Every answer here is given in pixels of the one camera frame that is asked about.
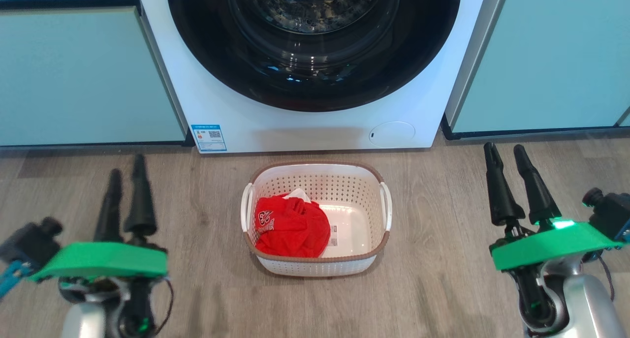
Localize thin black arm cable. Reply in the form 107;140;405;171
597;254;616;302
161;278;175;325

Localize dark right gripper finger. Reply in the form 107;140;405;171
484;142;526;226
513;145;563;225

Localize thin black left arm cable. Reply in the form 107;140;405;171
161;278;175;325

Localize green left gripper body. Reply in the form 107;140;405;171
27;242;169;299

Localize blue left camera connector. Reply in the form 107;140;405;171
0;260;31;299

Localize pale green cabinet dark trim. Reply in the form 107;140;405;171
0;0;196;147

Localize red printed garment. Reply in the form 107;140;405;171
253;194;331;258

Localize white front-load washing machine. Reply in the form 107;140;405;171
134;0;510;154

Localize white perforated laundry basket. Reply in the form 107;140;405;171
240;161;393;277

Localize round white filter cover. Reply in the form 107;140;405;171
369;122;416;149

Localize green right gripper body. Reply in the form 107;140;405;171
490;220;625;279

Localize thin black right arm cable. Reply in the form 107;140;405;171
597;254;616;302

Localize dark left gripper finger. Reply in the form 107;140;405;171
124;154;158;238
94;169;124;243

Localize white garment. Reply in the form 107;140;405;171
284;188;313;204

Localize washing machine door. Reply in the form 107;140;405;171
166;0;462;113

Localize blue energy label sticker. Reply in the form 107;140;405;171
191;125;228;153

